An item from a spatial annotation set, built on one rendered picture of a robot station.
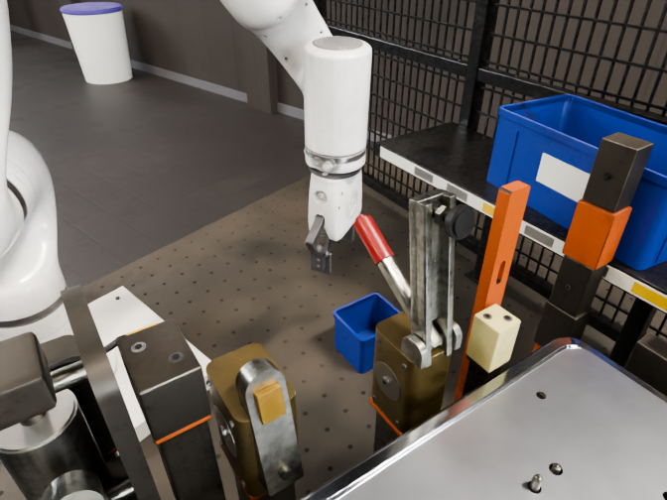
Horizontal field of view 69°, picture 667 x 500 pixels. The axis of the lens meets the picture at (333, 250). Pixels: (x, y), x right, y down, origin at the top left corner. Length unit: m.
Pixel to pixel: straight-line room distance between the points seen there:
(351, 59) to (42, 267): 0.52
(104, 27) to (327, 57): 5.05
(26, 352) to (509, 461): 0.40
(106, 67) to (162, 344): 5.32
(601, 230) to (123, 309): 0.86
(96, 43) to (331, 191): 5.06
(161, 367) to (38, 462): 0.10
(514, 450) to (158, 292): 0.88
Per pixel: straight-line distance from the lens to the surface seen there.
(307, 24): 0.69
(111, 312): 1.08
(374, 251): 0.51
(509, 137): 0.85
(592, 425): 0.57
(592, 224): 0.70
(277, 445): 0.46
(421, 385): 0.53
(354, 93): 0.62
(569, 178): 0.78
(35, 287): 0.80
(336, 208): 0.67
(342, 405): 0.90
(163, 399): 0.42
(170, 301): 1.16
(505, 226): 0.51
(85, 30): 5.62
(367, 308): 0.99
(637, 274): 0.75
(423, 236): 0.43
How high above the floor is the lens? 1.41
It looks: 34 degrees down
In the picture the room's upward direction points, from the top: straight up
